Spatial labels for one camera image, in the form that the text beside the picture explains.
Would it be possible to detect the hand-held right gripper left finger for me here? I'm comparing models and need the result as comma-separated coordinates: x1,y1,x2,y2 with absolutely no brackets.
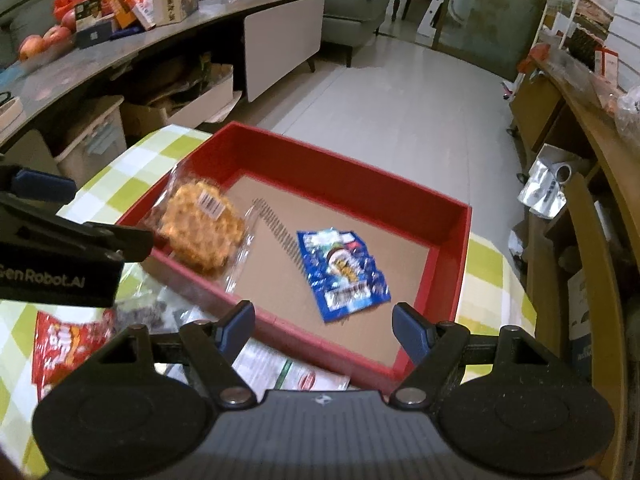
85,300,256,409

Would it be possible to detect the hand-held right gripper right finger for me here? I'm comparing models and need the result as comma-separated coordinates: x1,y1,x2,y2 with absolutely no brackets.
390,302,566,407

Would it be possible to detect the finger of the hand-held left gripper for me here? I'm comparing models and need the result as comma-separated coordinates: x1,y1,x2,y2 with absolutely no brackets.
0,164,77,207
0,193,155,264

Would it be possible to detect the white snack packet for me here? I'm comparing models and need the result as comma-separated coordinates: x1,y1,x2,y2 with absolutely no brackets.
165,337,352,393

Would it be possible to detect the red snack packet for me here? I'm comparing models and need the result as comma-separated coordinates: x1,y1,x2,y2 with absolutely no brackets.
31,309,117,403

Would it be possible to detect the blue snack packet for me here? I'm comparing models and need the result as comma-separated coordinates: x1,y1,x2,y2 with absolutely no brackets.
296,227,392,324

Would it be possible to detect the clear waffle packet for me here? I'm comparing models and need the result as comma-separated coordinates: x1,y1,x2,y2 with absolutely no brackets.
142,165,261,295

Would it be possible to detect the red cardboard box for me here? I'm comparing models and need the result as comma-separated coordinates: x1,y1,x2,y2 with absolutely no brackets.
116,121,473,395

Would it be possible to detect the white storage bin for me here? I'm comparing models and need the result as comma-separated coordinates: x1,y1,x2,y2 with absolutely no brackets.
54,95,127,188

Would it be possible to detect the long grey cabinet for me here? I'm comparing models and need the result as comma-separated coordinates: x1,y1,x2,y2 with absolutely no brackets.
0,0,327,161

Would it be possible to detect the open cardboard box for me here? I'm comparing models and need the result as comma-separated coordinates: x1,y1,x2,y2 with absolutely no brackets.
120,52,236,136

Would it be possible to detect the dark small box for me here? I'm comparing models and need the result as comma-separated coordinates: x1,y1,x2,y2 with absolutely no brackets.
75,19,113,50

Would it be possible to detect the blue white carton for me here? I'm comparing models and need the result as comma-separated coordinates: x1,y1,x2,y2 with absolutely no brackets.
566,267,598,376

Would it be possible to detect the silver foil bag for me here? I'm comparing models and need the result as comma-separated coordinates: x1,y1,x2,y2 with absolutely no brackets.
516,142,583,221

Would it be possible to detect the orange box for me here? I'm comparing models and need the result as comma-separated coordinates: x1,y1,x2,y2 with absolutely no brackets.
100,0,151,30

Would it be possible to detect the red white carton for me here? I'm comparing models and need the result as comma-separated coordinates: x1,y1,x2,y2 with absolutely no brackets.
131,0,160,31

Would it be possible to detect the printed cardboard box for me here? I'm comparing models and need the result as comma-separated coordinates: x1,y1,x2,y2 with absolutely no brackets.
152,0,200,26

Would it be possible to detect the clear plastic bag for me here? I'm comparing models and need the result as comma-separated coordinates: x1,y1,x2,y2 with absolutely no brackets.
597,85,640,151

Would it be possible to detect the grey sofa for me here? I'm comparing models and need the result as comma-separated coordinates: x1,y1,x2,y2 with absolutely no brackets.
227,0,392,68

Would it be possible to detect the white board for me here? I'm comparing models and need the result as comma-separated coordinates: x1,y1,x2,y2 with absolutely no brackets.
417,0,451,36

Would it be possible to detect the glass sliding door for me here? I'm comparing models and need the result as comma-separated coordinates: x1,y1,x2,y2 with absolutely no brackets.
435,0,571,81

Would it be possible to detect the white wire rack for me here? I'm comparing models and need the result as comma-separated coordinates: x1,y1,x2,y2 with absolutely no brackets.
537,0,616,61

